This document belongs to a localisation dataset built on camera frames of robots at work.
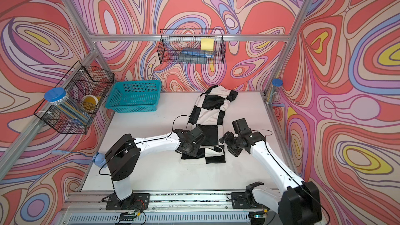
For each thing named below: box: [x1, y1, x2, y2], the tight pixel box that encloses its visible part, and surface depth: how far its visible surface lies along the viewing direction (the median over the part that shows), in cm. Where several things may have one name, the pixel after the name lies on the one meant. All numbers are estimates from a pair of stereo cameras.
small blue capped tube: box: [265, 78, 283, 105], surface depth 107 cm
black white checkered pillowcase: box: [180, 84, 239, 165], surface depth 105 cm
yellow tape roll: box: [81, 94, 99, 114], surface depth 78 cm
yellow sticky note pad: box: [200, 38, 215, 52], surface depth 90 cm
